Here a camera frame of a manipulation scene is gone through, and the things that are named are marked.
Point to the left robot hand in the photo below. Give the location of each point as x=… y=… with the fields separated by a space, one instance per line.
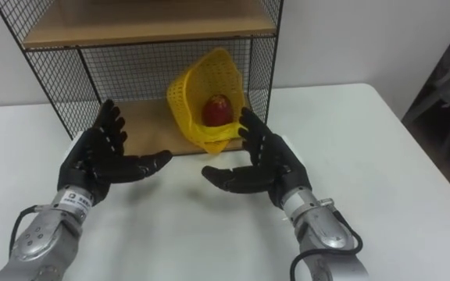
x=100 y=156

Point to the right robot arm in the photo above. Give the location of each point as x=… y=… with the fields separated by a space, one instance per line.
x=322 y=234

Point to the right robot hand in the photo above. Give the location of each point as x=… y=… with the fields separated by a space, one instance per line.
x=266 y=164

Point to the white table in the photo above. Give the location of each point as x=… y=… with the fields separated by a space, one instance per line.
x=365 y=187

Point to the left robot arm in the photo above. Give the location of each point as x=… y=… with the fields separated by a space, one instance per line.
x=43 y=242

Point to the yellow plastic basket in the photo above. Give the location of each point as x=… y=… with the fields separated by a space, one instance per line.
x=205 y=89

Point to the red fruit soft toy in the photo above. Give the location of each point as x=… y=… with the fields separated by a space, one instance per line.
x=217 y=111

